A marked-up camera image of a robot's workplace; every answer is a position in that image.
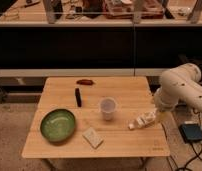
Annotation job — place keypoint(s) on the red tray on shelf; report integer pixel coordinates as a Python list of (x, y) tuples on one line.
[(125, 9)]

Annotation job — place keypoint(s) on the beige rectangular sponge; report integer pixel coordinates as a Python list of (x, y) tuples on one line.
[(93, 138)]

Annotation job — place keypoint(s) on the white spray bottle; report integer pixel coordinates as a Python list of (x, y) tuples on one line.
[(144, 120)]

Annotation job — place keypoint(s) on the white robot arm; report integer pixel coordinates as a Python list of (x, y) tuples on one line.
[(179, 83)]

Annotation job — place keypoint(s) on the wooden folding table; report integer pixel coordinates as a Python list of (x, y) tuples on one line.
[(132, 96)]

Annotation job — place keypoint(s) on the translucent plastic cup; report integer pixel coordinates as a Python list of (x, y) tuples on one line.
[(107, 108)]

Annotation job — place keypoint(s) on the black foot pedal box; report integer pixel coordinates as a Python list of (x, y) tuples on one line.
[(190, 132)]

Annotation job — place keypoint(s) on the green ceramic bowl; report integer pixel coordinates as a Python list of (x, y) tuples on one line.
[(58, 125)]

